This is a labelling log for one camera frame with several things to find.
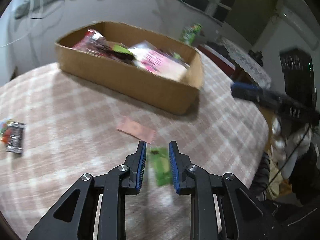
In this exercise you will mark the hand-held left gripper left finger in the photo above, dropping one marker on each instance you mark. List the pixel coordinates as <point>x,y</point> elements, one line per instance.
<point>142,165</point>

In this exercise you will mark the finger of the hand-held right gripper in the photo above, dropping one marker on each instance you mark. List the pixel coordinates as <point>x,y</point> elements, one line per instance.
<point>246,91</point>

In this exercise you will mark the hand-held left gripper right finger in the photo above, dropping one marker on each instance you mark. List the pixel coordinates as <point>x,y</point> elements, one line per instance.
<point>173,167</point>

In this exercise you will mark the light green snack packet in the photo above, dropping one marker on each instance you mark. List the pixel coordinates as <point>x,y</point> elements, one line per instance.
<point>161,165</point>

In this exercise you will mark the cardboard box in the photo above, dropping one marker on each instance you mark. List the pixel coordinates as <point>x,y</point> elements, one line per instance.
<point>125,80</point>

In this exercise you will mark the snack packets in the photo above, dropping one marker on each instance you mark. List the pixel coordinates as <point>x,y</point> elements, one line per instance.
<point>160,62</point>

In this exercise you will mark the white lace tablecloth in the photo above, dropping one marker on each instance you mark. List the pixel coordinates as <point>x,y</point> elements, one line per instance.
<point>247,65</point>

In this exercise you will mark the small black object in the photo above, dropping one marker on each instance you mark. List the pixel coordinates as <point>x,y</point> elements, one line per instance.
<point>255,57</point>

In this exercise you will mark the pink flat snack packet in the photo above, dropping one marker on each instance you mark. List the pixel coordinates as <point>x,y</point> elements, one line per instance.
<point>136,130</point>

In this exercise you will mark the red box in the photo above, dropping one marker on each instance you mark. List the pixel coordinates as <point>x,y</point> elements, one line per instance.
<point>220,60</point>

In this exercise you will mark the white air conditioner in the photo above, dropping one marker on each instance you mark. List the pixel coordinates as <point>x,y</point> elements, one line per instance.
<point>300,22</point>

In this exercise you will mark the white fleece garment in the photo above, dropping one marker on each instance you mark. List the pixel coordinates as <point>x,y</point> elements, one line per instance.
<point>297,152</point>

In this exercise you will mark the grey striped garment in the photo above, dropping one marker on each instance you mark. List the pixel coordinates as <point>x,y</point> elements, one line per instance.
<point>260,177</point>

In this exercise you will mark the black garment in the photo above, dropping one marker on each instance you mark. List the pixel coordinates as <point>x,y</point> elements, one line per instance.
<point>307,175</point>

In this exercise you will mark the pink plaid blanket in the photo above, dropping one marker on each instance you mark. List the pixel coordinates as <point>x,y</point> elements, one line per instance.
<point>62,105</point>

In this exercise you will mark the dark brown snack packet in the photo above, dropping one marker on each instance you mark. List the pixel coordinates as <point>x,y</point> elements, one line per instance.
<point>113,53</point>

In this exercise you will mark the black snack packet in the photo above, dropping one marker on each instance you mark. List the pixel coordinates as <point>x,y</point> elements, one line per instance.
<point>12,136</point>

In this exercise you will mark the red snack packet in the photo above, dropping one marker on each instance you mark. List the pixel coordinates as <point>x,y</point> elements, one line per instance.
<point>86,41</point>

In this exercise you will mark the white window frame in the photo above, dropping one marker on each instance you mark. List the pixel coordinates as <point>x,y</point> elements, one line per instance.
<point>212,2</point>

